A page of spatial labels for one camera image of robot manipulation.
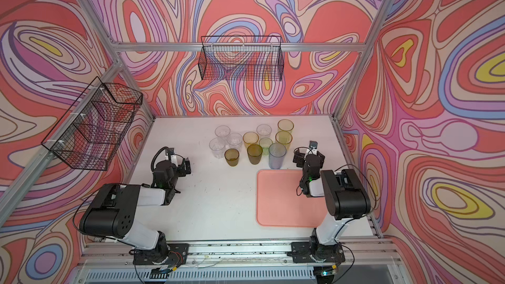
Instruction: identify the pink plastic tray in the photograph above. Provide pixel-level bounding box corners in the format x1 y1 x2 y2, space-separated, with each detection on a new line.
256 169 327 228

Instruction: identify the clear glass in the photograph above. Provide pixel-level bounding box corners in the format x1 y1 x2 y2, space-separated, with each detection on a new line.
256 124 272 139
226 133 243 151
214 125 231 140
209 138 227 159

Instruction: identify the brown glass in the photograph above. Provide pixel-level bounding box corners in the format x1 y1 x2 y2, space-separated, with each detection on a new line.
224 149 240 167

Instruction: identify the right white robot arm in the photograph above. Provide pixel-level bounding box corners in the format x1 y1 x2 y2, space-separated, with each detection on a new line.
293 147 372 262

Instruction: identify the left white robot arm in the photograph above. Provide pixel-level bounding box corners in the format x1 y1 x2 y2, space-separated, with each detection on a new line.
74 147 191 266

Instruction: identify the blue tinted glass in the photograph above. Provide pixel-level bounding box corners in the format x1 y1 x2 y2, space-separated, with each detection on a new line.
268 143 287 170

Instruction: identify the yellow green glass right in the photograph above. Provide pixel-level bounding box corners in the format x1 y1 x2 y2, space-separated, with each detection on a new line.
275 131 293 150

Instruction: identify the yellow glass back right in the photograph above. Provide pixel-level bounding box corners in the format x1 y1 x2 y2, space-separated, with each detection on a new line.
277 118 295 133

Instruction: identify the light green glass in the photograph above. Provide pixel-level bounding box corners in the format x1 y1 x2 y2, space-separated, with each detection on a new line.
258 137 273 155

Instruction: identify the olive glass front centre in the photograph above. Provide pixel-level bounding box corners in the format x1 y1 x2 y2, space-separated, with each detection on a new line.
247 144 263 165

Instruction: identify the amber glass middle row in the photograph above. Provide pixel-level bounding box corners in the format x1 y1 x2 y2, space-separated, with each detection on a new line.
243 131 259 149

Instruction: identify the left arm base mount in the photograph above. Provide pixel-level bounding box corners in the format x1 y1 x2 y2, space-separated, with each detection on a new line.
129 243 189 266

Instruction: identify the left black wire basket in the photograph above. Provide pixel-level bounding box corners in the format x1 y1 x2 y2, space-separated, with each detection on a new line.
41 77 143 171

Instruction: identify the black wire basket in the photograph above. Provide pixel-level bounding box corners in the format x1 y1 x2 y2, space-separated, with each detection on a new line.
41 77 143 171
198 35 285 82

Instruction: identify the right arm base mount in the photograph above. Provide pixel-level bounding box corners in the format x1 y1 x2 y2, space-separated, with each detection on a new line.
287 241 346 265

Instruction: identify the aluminium front rail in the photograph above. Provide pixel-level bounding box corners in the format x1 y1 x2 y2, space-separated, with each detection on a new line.
70 238 413 283

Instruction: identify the back black wire basket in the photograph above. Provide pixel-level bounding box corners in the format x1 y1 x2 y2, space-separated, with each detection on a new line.
198 35 285 82

